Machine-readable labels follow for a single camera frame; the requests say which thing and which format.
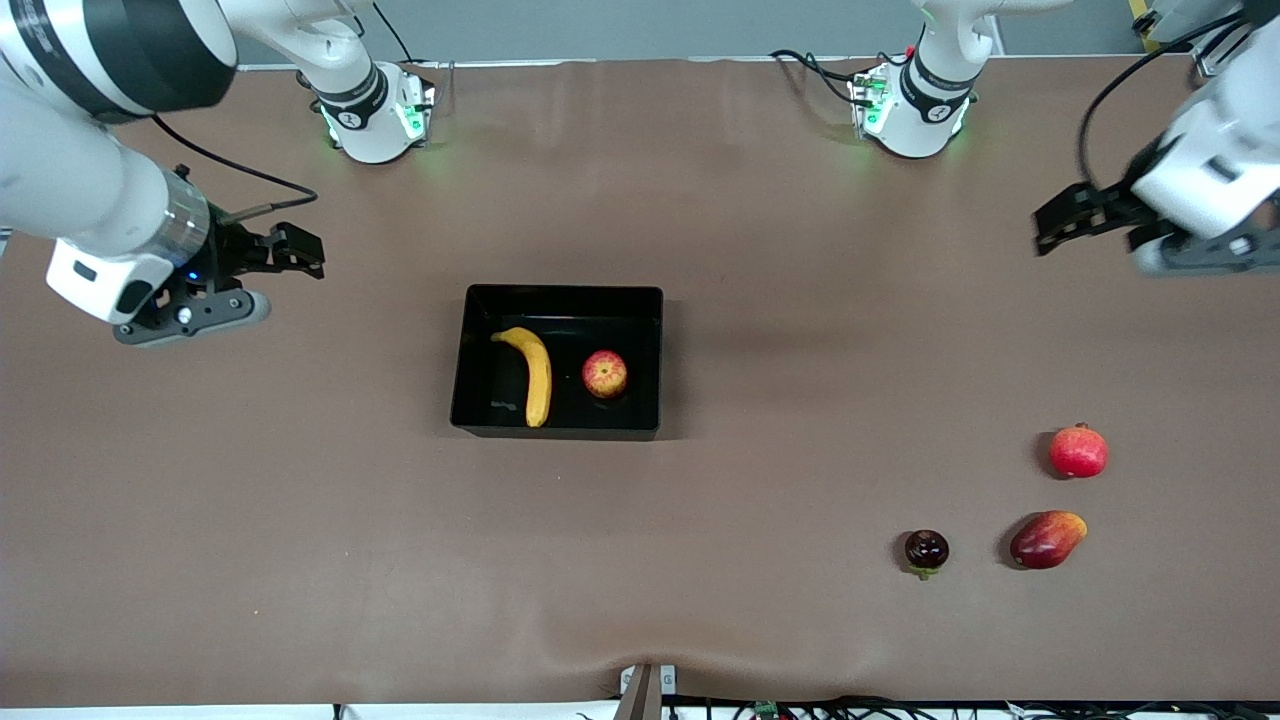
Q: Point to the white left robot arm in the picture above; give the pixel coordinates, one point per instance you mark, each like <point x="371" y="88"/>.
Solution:
<point x="930" y="100"/>

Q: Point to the aluminium frame profile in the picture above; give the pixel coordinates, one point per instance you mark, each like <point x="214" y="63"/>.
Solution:
<point x="1170" y="20"/>

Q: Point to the grey table clamp bracket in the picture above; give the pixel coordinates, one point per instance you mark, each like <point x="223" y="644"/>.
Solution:
<point x="645" y="690"/>

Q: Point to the red yellow apple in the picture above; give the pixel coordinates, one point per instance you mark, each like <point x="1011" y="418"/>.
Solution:
<point x="605" y="374"/>

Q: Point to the red mango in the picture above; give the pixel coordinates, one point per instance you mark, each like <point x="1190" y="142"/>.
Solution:
<point x="1045" y="541"/>

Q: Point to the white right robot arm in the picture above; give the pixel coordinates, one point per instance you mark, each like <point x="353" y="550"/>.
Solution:
<point x="60" y="180"/>

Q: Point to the red pomegranate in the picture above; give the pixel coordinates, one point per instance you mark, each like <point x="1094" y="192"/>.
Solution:
<point x="1078" y="452"/>

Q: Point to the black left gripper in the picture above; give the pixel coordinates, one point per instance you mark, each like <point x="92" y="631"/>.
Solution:
<point x="1118" y="208"/>

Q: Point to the dark purple mangosteen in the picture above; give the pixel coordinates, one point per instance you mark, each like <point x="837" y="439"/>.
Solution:
<point x="926" y="550"/>

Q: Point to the black plastic box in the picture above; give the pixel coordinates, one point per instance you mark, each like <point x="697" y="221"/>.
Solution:
<point x="480" y="380"/>

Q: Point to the brown table cover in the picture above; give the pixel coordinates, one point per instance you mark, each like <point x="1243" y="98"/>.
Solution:
<point x="640" y="560"/>

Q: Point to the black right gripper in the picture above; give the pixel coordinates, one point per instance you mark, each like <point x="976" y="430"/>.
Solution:
<point x="232" y="252"/>

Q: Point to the yellow banana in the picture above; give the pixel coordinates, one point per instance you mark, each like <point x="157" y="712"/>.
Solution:
<point x="538" y="380"/>

